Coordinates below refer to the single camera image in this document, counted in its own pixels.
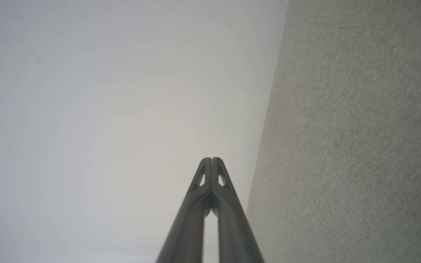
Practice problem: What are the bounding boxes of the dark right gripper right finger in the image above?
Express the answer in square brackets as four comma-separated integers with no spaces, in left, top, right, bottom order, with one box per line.
[212,157,265,263]

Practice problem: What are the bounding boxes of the grey fabric sofa cushion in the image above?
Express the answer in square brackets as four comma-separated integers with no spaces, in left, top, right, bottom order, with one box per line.
[246,0,421,263]

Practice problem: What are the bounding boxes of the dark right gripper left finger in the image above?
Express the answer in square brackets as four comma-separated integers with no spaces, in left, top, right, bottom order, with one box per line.
[155,157,212,263]

